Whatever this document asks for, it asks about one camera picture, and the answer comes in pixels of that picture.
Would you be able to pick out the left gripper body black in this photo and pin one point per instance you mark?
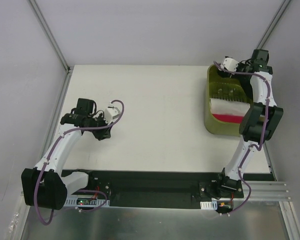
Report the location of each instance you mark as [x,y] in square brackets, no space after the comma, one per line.
[101,132]

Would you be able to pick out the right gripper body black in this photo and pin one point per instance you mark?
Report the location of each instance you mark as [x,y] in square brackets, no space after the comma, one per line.
[225,73]

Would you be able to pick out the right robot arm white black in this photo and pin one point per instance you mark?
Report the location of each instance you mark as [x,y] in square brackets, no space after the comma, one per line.
[260,121]

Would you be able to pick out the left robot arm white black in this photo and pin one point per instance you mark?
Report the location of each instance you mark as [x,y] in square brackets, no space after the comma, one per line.
[43,185]

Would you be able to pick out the olive green plastic bin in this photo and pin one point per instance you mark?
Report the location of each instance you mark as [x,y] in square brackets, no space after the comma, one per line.
[224,88]

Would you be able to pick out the white rolled t shirt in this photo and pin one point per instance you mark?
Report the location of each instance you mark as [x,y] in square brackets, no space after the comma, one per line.
[224,107]

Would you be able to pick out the pink rolled t shirt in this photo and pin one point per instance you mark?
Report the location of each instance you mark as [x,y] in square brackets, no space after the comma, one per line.
[234,119]

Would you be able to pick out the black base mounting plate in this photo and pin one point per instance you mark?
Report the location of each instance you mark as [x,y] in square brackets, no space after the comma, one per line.
[150,189]

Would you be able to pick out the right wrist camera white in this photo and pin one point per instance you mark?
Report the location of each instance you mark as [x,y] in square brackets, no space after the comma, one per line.
[229,64]

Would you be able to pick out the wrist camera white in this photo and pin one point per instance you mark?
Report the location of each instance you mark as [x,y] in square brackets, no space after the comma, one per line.
[111,113]
[229,64]

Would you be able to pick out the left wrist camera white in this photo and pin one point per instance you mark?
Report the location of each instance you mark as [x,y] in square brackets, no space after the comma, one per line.
[111,113]

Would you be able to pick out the white slotted cable duct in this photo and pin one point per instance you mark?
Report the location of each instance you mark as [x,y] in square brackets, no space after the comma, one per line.
[85,202]

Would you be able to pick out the right vertical aluminium post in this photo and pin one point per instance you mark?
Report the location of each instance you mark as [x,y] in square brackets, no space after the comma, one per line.
[280,12]

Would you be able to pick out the vertical aluminium post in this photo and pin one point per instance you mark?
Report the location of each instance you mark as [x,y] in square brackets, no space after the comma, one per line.
[49,34]
[280,12]

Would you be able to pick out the left vertical aluminium post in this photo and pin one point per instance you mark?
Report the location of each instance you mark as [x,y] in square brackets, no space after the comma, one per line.
[49,34]

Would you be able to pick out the aluminium frame rail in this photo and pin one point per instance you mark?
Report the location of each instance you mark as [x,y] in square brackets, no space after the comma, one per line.
[257,191]

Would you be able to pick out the right white cable duct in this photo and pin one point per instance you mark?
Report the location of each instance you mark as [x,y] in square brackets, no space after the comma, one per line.
[208,205]

